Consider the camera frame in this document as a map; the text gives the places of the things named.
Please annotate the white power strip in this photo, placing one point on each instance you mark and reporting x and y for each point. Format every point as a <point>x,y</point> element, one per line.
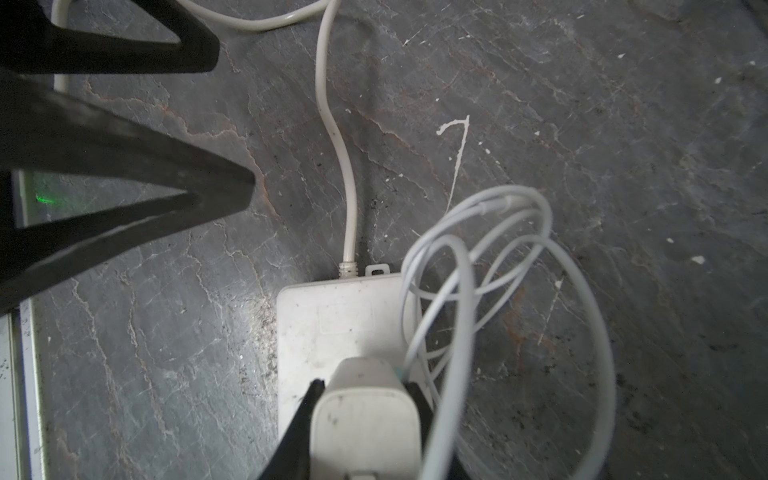
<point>320,324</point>

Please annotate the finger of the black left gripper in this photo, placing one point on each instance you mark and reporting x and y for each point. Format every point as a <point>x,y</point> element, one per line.
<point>32,44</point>
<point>47,131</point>

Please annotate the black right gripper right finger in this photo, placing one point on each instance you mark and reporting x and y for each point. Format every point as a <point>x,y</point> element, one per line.
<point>456,470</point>

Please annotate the white USB charger adapter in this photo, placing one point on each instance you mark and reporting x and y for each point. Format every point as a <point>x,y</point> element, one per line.
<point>365,425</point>

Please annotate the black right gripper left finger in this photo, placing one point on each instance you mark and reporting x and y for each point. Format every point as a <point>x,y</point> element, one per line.
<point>291,459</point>

